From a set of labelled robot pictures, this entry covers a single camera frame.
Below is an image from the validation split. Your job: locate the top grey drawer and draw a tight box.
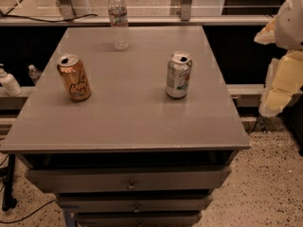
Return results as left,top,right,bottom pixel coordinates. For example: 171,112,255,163
27,166,231,193

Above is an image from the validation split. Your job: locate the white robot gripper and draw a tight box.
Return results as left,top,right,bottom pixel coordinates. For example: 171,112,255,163
254,0,303,117

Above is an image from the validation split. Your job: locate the bottom grey drawer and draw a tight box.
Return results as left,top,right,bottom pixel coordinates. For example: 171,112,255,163
76,211,201,227

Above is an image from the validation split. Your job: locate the metal window frame rail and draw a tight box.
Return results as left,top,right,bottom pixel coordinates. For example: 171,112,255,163
0,15,272,26

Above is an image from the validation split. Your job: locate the black stand leg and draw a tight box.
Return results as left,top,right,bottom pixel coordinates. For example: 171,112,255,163
0,154,17,212

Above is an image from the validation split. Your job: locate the orange LaCroix can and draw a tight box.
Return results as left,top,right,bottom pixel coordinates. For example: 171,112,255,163
57,54,91,101

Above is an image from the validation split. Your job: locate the grey drawer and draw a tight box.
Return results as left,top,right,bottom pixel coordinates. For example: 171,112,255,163
27,166,231,193
76,211,201,227
58,195,212,213

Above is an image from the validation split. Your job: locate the white green 7up can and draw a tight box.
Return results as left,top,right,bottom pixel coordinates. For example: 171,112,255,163
166,51,193,98

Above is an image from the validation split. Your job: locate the middle grey drawer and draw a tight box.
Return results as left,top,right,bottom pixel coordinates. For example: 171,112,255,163
58,195,212,213

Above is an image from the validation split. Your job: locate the clear plastic water bottle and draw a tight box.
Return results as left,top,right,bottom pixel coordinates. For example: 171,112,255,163
108,0,129,50

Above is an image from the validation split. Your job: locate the grey drawer cabinet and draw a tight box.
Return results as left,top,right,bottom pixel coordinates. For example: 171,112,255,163
0,26,252,227

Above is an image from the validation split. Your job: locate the black cable on ledge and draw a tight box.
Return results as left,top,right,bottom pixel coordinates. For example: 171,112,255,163
0,9,98,24

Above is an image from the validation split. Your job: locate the small clear bottle on ledge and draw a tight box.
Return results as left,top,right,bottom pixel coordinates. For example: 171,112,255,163
28,64,42,84

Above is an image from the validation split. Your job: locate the black floor cable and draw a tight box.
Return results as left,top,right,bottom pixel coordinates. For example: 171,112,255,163
0,199,57,224

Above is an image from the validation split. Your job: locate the white bottle on ledge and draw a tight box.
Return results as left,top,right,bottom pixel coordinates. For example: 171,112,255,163
0,66,23,96

